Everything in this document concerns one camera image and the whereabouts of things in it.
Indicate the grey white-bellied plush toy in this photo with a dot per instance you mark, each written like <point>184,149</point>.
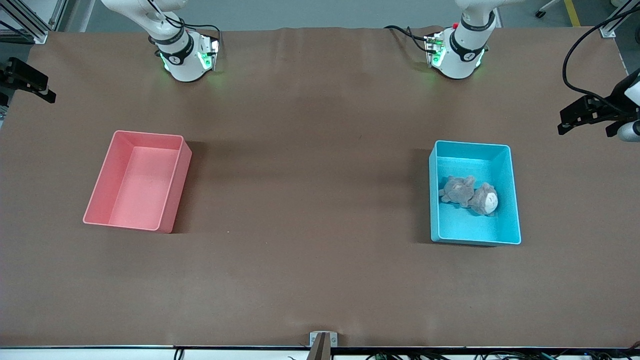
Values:
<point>486,200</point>

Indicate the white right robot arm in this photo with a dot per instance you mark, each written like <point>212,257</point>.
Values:
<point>182,55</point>

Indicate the pink plastic box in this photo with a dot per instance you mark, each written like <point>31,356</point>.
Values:
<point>140,190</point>

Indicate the blue plastic box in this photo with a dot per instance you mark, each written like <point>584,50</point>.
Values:
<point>460,230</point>

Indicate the black caster wheel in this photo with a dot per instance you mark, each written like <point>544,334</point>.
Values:
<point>540,13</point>

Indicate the aluminium frame post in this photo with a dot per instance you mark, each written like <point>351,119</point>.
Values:
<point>40,36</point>
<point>608,31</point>

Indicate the metal table edge bracket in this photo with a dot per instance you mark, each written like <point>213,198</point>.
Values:
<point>322,347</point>

